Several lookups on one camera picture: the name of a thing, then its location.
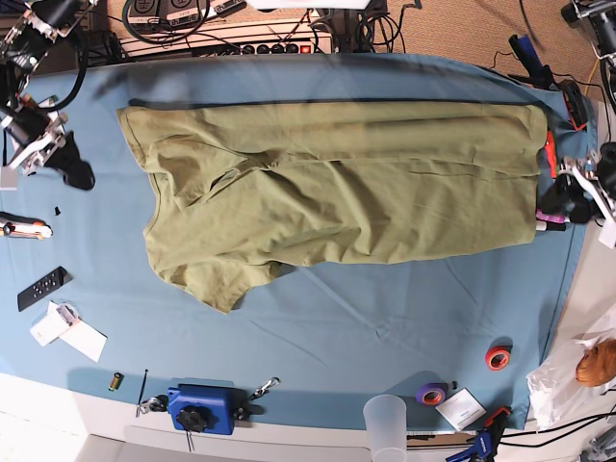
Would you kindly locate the white power strip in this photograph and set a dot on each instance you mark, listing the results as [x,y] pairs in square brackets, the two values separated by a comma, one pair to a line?
[281,33]

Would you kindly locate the orange black clamp right edge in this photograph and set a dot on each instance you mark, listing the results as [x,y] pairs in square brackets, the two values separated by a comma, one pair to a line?
[574,101]

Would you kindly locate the blue table cloth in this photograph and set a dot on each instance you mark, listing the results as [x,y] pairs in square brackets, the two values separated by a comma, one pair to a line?
[334,335]

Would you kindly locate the blue orange clamp bottom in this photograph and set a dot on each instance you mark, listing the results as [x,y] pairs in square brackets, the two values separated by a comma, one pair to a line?
[485,443]

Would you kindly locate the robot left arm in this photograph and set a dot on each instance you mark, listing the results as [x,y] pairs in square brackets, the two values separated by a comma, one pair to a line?
[597,19]

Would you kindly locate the white plastic bag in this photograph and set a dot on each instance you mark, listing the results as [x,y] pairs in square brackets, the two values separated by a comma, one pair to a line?
[554,392]

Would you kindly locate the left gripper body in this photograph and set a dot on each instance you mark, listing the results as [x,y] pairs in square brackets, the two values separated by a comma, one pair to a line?
[592,173]

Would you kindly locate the red tape roll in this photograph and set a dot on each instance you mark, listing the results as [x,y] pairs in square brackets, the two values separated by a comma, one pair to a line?
[497,358]

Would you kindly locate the small green yellow battery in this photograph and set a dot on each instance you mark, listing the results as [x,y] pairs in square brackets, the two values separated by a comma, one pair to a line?
[116,381]

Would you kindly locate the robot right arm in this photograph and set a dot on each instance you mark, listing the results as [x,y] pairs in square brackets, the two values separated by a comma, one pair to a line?
[42,25]

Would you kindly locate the silver carabiner clip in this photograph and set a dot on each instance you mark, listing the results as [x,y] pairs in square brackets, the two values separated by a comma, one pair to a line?
[265,388]

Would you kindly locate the white paper sheet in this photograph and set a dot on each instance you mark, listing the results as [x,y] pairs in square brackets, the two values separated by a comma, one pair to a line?
[71,329]

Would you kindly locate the purple tape roll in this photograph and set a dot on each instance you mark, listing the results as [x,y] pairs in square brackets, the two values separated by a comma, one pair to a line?
[432,394]

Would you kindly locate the translucent plastic cup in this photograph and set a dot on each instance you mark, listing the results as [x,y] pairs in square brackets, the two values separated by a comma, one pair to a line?
[385,420]

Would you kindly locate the white card booklet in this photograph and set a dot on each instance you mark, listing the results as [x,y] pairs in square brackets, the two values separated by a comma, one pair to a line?
[461,410]

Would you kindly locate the red handled screwdriver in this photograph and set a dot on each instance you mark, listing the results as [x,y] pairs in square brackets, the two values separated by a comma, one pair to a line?
[550,153]

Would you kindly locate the blue black clamp top right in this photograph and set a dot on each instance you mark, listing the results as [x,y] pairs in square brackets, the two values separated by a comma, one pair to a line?
[539,75]

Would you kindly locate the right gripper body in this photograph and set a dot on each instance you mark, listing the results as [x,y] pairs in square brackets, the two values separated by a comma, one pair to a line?
[35,137]

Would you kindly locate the pink tube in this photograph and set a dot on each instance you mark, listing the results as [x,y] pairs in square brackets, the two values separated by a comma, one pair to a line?
[550,218]

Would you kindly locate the thin black rod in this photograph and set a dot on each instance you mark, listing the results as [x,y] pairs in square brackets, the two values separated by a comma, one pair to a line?
[141,393]

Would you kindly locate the orange white utility knife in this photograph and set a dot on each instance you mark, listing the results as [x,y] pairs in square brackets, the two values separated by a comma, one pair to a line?
[13,226]

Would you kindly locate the blue clamp block black knob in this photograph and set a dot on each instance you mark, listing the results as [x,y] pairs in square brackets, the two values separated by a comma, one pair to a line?
[206,408]

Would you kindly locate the olive green t-shirt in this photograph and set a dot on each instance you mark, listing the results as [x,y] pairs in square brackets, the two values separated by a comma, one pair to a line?
[243,190]

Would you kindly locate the clear plastic packaged item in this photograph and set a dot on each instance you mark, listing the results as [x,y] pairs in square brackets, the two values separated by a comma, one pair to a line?
[53,323]

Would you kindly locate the white black marker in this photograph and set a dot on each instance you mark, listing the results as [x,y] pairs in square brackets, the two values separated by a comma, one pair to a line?
[544,226]

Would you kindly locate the black remote control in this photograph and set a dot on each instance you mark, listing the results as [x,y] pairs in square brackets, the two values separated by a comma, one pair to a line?
[47,285]

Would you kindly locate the brown furry object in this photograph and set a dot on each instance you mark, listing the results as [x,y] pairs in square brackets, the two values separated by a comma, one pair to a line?
[597,366]

